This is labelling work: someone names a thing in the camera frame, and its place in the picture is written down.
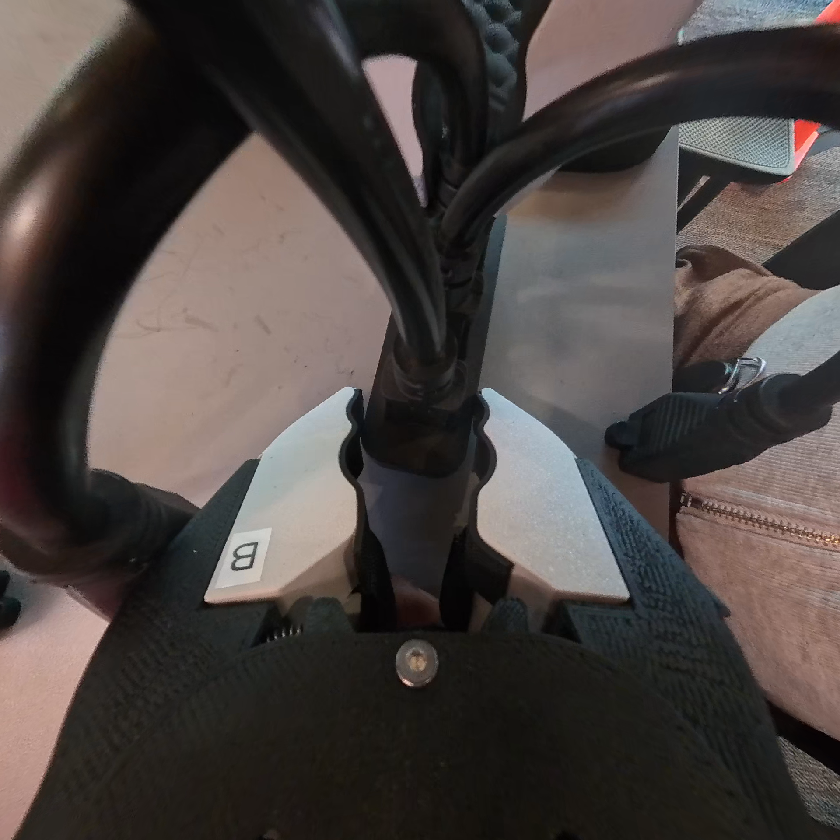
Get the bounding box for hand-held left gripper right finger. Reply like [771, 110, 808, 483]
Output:
[474, 387, 632, 605]

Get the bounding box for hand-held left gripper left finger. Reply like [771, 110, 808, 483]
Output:
[202, 387, 366, 605]

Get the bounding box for person's brown pants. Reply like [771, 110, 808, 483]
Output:
[674, 244, 816, 370]

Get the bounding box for red plastic object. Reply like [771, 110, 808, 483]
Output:
[793, 118, 840, 162]

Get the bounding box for black foam pad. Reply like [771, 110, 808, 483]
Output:
[462, 0, 530, 143]

